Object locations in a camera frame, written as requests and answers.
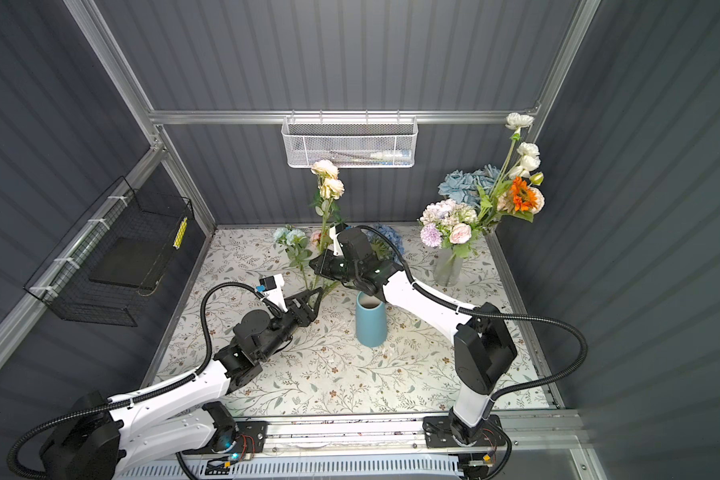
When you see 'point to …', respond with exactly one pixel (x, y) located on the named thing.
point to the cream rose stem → (331, 187)
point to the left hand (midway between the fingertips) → (318, 291)
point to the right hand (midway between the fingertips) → (310, 266)
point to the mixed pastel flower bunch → (322, 238)
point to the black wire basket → (114, 256)
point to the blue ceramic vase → (371, 320)
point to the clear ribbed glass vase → (447, 268)
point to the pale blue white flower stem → (297, 247)
